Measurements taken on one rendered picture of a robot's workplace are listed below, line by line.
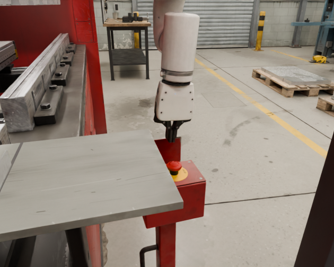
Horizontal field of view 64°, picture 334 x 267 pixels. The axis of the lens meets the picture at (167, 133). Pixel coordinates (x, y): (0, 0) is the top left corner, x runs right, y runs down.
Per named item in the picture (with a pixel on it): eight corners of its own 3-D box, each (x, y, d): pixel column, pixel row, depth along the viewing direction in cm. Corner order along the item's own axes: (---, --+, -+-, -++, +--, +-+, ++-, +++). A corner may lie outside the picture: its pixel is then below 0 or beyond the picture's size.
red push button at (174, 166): (183, 178, 69) (184, 166, 68) (168, 180, 68) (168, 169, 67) (178, 170, 73) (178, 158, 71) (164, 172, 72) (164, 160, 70)
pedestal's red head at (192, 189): (204, 216, 73) (208, 160, 65) (146, 230, 69) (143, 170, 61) (179, 176, 90) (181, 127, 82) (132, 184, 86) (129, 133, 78)
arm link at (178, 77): (164, 72, 64) (163, 84, 65) (198, 72, 67) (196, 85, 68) (155, 65, 71) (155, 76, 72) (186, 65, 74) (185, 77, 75)
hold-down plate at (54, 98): (55, 124, 75) (54, 114, 74) (35, 126, 74) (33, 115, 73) (64, 92, 102) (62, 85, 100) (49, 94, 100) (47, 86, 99)
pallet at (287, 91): (339, 95, 384) (342, 86, 378) (286, 97, 375) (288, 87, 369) (293, 75, 491) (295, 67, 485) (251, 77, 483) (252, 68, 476)
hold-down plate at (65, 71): (66, 86, 110) (64, 78, 109) (52, 87, 109) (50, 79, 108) (70, 70, 136) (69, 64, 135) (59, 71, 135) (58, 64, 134)
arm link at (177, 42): (155, 64, 72) (167, 72, 64) (158, 10, 66) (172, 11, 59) (184, 64, 75) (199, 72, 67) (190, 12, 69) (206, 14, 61)
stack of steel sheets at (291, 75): (331, 83, 386) (332, 80, 384) (290, 85, 379) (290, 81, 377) (293, 69, 475) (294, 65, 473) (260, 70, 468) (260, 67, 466)
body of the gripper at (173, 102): (161, 80, 65) (158, 123, 70) (200, 80, 68) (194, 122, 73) (154, 73, 72) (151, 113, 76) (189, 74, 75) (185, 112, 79)
